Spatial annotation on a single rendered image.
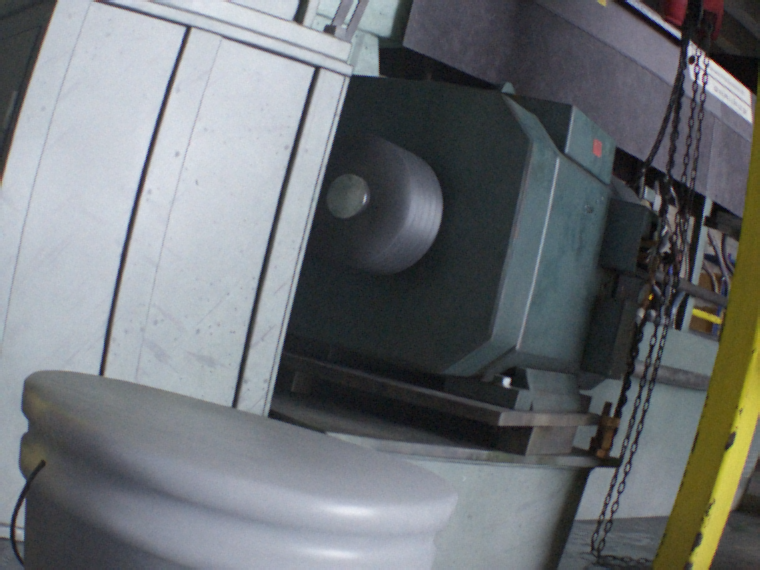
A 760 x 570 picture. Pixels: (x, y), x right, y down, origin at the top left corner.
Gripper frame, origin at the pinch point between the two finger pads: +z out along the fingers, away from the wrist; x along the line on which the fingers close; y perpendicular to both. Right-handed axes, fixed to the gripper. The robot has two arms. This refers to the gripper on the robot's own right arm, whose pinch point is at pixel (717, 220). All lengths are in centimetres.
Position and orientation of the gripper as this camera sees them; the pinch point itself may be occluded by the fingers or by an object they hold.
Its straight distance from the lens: 254.0
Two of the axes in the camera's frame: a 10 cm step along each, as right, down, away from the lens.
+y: -2.3, 9.7, -0.3
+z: -9.7, -2.3, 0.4
